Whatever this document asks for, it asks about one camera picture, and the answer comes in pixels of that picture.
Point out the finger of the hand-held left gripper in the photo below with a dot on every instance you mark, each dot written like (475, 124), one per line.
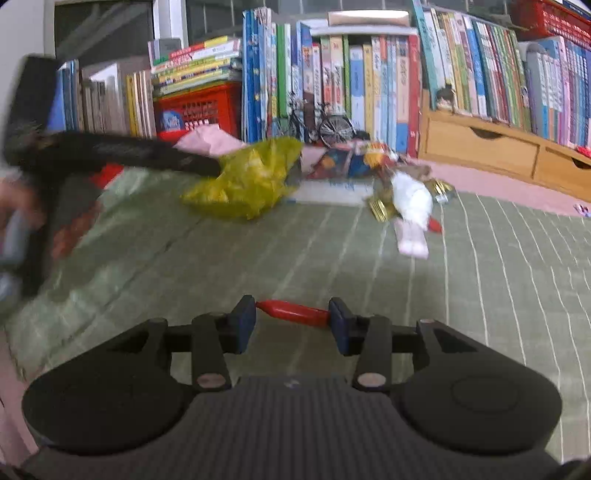
(138, 152)

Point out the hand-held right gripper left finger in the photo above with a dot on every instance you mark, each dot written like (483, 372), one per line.
(244, 323)

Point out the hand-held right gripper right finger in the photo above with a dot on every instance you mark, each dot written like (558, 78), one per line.
(340, 325)

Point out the yellow-green plastic bag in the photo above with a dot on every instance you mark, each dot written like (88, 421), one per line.
(249, 180)

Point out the row of beige upright books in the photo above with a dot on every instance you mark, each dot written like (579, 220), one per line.
(120, 101)

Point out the stack of flat books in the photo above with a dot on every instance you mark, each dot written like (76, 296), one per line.
(198, 64)

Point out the row of tall blue books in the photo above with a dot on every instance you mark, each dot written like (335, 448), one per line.
(256, 78)

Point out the row of colourful upright books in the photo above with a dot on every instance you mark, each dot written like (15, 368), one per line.
(360, 83)

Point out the row of green-white spined books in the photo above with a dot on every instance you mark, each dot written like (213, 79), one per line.
(471, 64)

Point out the row of blue-pink spined books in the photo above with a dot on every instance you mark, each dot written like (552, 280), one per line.
(558, 92)

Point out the red plastic tray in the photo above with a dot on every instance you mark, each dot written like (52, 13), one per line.
(108, 175)

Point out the green checked cloth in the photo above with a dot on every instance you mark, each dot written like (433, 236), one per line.
(323, 258)

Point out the red plastic crate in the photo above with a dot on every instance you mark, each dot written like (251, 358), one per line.
(203, 110)

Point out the large blue book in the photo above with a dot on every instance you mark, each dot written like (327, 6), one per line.
(64, 101)

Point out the gold foil wrapper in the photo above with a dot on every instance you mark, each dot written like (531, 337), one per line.
(441, 190)
(382, 208)

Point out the white booklet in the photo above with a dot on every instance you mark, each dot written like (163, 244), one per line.
(328, 194)

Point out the white plush toy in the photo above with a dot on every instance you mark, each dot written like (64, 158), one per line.
(415, 203)

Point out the colourful printed packet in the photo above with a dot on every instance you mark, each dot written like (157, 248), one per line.
(351, 161)

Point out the black model bicycle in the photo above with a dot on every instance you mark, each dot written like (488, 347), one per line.
(332, 127)

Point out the wooden desk organizer with drawers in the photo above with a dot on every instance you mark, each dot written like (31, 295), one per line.
(485, 147)

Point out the small black-haired figurine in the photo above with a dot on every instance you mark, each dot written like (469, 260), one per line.
(446, 98)

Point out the white flat box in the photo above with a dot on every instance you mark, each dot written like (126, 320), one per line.
(369, 19)

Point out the small pink clip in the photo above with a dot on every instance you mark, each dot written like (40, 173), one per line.
(581, 210)

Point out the small red toy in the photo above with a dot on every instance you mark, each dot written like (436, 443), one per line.
(584, 151)

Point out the red plastic basket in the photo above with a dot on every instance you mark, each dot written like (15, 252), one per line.
(549, 18)

